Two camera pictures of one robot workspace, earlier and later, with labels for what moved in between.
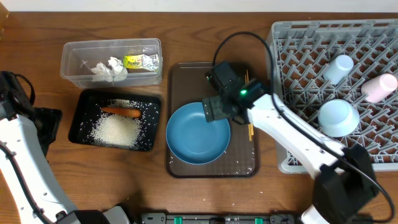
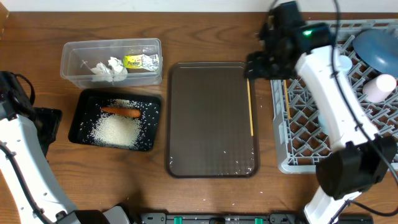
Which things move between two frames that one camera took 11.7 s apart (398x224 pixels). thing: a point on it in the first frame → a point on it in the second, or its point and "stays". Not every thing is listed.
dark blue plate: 194,140 → 379,48
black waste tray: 116,119 stays
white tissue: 101,73 stays
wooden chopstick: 250,126 → 287,101
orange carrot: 132,112 stays
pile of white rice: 119,131 stays
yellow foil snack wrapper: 150,61 stays
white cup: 378,88 stays
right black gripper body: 212,109 → 261,66
